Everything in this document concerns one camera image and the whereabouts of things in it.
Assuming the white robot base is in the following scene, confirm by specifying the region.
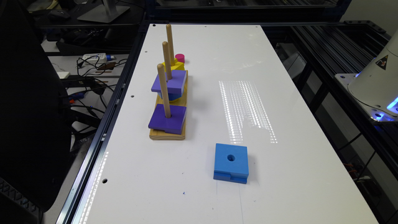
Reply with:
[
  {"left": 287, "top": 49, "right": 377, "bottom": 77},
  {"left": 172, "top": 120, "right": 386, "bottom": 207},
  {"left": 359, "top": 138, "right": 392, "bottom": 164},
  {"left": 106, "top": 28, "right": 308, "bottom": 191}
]
[{"left": 335, "top": 34, "right": 397, "bottom": 122}]

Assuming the dark purple square block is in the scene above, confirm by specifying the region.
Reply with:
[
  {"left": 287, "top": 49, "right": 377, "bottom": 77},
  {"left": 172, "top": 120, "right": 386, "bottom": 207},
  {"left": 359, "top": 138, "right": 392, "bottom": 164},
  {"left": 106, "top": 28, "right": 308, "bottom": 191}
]
[{"left": 148, "top": 104, "right": 187, "bottom": 134}]

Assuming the blue round block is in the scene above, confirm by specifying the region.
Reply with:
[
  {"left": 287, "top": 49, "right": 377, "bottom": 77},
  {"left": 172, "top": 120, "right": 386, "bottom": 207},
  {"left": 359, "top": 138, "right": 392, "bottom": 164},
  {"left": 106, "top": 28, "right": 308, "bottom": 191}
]
[{"left": 158, "top": 92, "right": 182, "bottom": 101}]

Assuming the light purple square block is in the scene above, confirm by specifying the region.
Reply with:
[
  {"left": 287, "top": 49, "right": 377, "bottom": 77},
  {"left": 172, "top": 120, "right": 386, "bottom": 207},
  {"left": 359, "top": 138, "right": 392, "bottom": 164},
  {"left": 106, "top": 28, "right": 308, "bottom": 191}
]
[{"left": 151, "top": 70, "right": 187, "bottom": 95}]

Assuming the yellow block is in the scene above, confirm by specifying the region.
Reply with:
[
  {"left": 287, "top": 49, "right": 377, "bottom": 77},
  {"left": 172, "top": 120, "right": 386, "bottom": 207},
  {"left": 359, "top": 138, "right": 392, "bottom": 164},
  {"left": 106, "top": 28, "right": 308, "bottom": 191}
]
[{"left": 171, "top": 58, "right": 185, "bottom": 70}]

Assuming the pink cylinder block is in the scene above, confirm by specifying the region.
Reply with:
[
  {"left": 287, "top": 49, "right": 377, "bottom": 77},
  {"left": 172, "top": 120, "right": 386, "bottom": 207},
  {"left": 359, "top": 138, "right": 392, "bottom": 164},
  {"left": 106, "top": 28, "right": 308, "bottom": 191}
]
[{"left": 175, "top": 54, "right": 185, "bottom": 63}]

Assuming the blue square block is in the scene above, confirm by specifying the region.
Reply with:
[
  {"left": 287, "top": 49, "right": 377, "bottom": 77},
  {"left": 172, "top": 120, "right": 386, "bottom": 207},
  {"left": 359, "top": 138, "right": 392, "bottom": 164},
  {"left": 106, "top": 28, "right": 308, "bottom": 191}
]
[{"left": 213, "top": 143, "right": 249, "bottom": 184}]

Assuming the front wooden peg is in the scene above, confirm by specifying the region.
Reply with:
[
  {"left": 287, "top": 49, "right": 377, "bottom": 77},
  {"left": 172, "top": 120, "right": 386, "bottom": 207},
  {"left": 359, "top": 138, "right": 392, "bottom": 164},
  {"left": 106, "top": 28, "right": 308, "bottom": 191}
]
[{"left": 157, "top": 63, "right": 171, "bottom": 118}]

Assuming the wooden peg board base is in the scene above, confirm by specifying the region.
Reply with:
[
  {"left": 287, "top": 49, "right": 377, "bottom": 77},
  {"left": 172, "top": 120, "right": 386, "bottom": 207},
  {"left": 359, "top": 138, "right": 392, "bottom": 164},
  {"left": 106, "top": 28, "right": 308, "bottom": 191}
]
[{"left": 148, "top": 79, "right": 187, "bottom": 140}]

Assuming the rear wooden peg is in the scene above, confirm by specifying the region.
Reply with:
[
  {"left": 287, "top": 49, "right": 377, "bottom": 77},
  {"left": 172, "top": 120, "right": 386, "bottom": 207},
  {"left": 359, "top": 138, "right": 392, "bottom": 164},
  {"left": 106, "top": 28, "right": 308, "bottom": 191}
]
[{"left": 166, "top": 24, "right": 175, "bottom": 66}]

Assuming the white power strip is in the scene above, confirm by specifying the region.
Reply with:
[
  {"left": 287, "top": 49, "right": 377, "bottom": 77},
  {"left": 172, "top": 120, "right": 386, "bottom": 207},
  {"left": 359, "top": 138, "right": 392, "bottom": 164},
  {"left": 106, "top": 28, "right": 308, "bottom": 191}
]
[{"left": 82, "top": 53, "right": 116, "bottom": 63}]

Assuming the monitor stand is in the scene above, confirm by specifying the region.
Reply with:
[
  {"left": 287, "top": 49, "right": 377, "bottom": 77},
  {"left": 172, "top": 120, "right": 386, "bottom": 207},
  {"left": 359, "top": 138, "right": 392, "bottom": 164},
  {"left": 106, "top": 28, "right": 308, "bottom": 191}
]
[{"left": 77, "top": 0, "right": 130, "bottom": 24}]

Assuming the black office chair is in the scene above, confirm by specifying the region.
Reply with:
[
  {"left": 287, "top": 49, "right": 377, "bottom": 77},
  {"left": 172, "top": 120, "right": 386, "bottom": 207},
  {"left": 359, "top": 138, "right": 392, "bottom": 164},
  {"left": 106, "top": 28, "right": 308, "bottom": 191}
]
[{"left": 1, "top": 1, "right": 71, "bottom": 211}]

